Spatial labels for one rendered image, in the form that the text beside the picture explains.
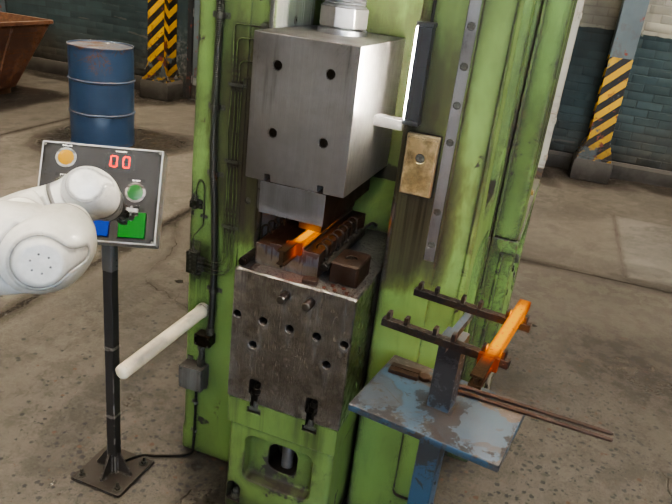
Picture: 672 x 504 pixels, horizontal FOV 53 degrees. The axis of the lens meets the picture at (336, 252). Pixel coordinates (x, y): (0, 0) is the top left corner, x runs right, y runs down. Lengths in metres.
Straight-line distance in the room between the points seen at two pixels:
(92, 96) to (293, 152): 4.64
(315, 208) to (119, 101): 4.68
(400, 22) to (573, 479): 1.86
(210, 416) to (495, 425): 1.16
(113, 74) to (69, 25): 3.57
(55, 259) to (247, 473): 1.57
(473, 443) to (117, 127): 5.23
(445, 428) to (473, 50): 0.96
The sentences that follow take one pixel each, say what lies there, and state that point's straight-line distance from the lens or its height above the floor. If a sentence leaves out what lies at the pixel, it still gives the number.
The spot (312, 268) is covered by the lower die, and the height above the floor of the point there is 0.94.
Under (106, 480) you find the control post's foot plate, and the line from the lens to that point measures 2.60.
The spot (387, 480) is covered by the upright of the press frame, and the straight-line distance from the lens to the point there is 2.39.
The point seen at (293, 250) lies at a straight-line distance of 1.90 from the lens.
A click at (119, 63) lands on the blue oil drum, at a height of 0.77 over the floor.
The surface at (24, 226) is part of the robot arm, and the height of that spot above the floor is 1.40.
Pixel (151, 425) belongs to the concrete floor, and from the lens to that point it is 2.83.
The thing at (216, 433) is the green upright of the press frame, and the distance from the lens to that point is 2.59.
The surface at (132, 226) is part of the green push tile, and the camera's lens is 1.98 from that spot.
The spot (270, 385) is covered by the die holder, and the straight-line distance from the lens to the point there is 2.09.
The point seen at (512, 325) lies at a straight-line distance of 1.68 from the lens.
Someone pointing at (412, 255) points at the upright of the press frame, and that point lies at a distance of 1.96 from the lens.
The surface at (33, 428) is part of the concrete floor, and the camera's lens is 2.88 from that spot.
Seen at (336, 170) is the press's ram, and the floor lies 1.24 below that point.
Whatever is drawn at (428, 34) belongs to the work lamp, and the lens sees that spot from 1.79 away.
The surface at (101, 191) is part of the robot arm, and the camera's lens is 1.46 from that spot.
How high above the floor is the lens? 1.74
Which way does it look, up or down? 23 degrees down
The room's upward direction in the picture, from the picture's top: 7 degrees clockwise
